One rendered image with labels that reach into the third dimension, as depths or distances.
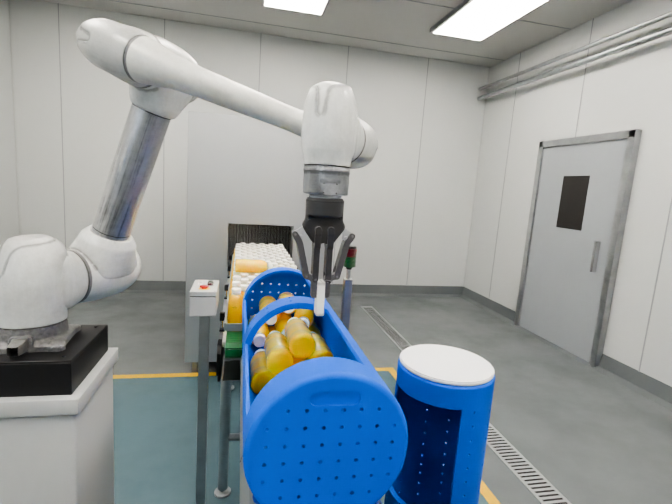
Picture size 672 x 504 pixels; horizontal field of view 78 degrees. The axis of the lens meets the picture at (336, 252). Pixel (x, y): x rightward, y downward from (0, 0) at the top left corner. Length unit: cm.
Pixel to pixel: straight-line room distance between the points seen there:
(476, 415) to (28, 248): 123
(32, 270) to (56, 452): 44
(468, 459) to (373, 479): 57
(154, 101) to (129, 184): 24
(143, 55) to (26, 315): 67
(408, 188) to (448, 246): 110
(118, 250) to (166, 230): 455
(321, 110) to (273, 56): 520
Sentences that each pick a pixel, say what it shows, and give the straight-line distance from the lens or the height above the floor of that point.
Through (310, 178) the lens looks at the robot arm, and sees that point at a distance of 79.
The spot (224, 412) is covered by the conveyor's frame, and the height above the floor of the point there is 44.
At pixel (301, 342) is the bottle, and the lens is 106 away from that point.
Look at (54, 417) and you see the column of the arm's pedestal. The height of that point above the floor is 95.
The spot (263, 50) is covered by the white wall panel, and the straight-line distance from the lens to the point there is 598.
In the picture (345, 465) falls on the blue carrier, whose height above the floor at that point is 107.
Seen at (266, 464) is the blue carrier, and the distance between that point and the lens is 77.
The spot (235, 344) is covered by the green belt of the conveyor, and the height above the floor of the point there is 90.
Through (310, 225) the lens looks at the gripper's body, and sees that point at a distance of 81.
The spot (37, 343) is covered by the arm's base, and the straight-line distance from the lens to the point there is 127.
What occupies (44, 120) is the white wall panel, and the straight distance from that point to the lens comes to 623.
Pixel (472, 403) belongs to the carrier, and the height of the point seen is 98.
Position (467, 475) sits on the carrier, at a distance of 138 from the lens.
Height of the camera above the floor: 153
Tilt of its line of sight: 9 degrees down
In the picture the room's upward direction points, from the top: 4 degrees clockwise
